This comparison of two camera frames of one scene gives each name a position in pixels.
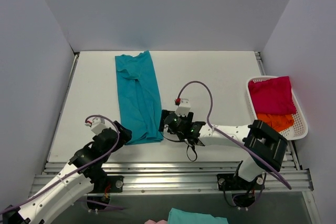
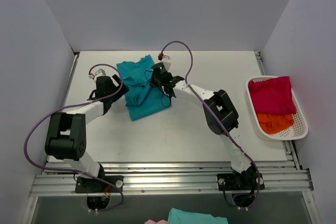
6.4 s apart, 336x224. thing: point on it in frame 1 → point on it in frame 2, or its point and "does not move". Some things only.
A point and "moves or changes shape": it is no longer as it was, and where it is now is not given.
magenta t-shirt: x=273 y=96 does not move
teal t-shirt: x=138 y=98 moves or changes shape
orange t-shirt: x=279 y=122 does not move
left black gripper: x=122 y=134 → x=118 y=87
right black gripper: x=163 y=120 → x=156 y=77
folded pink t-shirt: x=150 y=221 does not move
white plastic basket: x=299 y=129 does not move
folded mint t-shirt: x=178 y=216 does not move
